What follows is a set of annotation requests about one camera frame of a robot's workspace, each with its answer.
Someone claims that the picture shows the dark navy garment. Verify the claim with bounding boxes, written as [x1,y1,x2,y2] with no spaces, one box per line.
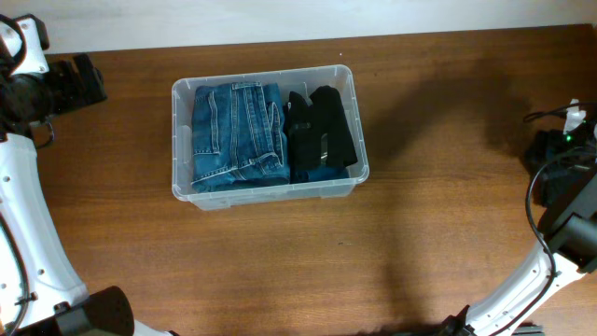
[522,130,590,207]

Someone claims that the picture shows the dark blue jeans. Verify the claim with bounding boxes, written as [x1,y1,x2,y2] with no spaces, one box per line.
[191,82,290,193]

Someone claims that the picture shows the teal blue garment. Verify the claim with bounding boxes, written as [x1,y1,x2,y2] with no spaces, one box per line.
[291,166,350,184]

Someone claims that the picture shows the black garment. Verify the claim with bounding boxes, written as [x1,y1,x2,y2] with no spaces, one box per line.
[285,86,358,171]

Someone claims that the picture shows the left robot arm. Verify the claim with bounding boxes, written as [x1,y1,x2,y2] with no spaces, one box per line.
[1,54,156,336]

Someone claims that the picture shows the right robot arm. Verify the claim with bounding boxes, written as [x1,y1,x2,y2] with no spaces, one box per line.
[437,145,596,335]

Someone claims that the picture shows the clear plastic storage bin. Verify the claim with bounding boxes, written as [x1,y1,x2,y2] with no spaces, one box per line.
[172,64,369,211]

